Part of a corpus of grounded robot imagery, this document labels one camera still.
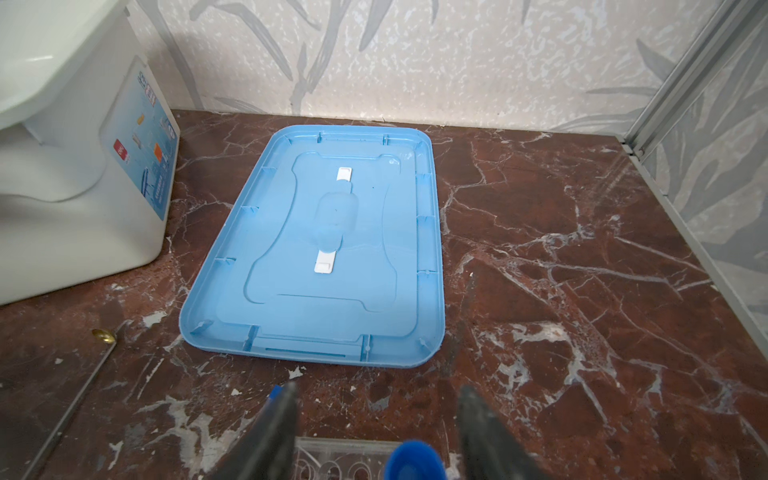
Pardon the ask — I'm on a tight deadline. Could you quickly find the clear test tube rack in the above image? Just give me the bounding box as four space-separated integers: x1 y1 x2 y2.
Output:
292 437 399 479

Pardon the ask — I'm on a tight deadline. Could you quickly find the blue capped test tube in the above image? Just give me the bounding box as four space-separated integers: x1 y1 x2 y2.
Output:
383 440 447 480

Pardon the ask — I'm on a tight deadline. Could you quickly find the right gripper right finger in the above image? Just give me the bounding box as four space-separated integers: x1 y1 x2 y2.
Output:
456 385 549 479

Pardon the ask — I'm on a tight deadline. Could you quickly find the thin metal spatula rod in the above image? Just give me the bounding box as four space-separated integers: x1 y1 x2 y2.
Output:
22 329 118 480

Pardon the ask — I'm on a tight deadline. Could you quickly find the blue plastic bin lid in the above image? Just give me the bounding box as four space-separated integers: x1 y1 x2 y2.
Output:
179 125 446 368

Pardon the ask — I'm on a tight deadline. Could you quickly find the white plastic storage bin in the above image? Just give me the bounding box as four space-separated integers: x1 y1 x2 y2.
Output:
1 1 180 304

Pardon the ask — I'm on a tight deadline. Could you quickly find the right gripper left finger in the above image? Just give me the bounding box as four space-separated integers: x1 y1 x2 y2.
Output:
210 382 299 479

